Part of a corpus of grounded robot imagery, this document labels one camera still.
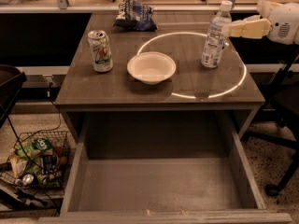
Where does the grey open drawer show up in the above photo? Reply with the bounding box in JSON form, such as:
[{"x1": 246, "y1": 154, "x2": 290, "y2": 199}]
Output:
[{"x1": 38, "y1": 111, "x2": 292, "y2": 224}]

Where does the dark bin at left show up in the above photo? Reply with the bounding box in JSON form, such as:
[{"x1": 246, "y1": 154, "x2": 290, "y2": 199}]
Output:
[{"x1": 0, "y1": 64, "x2": 26, "y2": 128}]

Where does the silver can in basket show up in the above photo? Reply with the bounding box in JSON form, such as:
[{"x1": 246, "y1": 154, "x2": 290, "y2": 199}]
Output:
[{"x1": 21, "y1": 174, "x2": 35, "y2": 186}]

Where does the green snack bag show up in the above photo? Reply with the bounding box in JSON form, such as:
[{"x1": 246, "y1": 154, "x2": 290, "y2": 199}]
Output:
[{"x1": 15, "y1": 136, "x2": 53, "y2": 174}]

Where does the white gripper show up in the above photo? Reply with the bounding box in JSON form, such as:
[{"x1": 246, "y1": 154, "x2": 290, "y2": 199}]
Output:
[{"x1": 230, "y1": 0, "x2": 299, "y2": 45}]

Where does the white green soda can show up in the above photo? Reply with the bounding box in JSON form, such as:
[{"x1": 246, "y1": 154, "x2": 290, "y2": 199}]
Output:
[{"x1": 87, "y1": 30, "x2": 113, "y2": 73}]

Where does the blue chip bag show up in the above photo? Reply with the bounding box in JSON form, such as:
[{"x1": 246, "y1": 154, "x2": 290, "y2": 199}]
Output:
[{"x1": 114, "y1": 0, "x2": 157, "y2": 32}]

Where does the black office chair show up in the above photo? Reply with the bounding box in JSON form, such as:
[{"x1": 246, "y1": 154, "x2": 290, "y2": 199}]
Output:
[{"x1": 242, "y1": 48, "x2": 299, "y2": 196}]

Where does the grey wooden cabinet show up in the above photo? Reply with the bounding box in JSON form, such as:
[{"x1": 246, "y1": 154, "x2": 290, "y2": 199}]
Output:
[{"x1": 55, "y1": 11, "x2": 264, "y2": 134}]

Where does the white paper bowl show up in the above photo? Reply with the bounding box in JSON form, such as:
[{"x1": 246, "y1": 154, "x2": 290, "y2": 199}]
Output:
[{"x1": 127, "y1": 51, "x2": 177, "y2": 85}]

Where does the clear plastic water bottle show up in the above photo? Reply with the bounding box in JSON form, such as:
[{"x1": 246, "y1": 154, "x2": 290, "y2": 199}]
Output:
[{"x1": 201, "y1": 0, "x2": 233, "y2": 68}]

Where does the wire basket with trash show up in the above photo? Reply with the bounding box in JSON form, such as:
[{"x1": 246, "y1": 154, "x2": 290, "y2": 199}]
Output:
[{"x1": 0, "y1": 131, "x2": 70, "y2": 189}]

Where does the black cable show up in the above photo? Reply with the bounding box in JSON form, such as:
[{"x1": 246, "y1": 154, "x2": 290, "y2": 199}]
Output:
[{"x1": 0, "y1": 81, "x2": 66, "y2": 210}]

